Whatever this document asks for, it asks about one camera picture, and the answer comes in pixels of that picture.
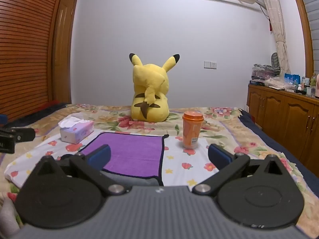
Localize wooden window frame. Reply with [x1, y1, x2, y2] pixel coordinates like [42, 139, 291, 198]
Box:
[289, 0, 314, 79]

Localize dark cloth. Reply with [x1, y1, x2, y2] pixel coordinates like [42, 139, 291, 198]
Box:
[0, 101, 68, 128]

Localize beige patterned curtain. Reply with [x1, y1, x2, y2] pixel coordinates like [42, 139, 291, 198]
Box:
[257, 0, 291, 74]

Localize blue gift bag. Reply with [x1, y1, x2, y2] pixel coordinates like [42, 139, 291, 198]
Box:
[284, 73, 301, 86]

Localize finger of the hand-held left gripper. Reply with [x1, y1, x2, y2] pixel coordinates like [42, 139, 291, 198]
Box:
[0, 128, 36, 143]

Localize wooden door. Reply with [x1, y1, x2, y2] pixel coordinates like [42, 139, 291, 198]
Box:
[51, 0, 78, 104]

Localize purple towel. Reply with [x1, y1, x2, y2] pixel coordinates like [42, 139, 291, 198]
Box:
[80, 132, 170, 180]

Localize grey towel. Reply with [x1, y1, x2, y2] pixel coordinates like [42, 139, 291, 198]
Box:
[100, 170, 163, 187]

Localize wooden cabinet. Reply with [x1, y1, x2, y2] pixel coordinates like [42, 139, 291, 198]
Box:
[247, 84, 319, 165]

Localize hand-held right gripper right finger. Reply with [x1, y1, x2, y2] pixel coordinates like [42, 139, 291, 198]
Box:
[192, 144, 289, 196]

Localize purple tissue box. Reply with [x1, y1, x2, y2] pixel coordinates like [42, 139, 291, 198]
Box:
[58, 117, 95, 144]

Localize clear bag of cloth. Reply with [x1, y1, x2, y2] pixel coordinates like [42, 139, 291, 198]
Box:
[264, 77, 287, 90]

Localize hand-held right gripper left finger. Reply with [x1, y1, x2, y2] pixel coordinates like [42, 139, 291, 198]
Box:
[32, 144, 126, 196]

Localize stack of folded clothes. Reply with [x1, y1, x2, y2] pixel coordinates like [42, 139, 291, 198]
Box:
[251, 63, 281, 81]

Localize orange lidded cup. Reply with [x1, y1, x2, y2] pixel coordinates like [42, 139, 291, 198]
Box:
[182, 111, 205, 149]

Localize wooden louvered wardrobe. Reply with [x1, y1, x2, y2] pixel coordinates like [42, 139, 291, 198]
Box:
[0, 0, 69, 122]

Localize white strawberry print cloth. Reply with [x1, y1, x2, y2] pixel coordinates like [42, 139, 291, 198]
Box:
[4, 127, 225, 200]

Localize floral bed sheet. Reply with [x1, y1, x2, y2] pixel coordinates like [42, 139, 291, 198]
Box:
[0, 103, 319, 239]

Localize yellow plush toy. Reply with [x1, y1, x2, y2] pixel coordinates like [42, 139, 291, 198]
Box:
[129, 53, 180, 123]

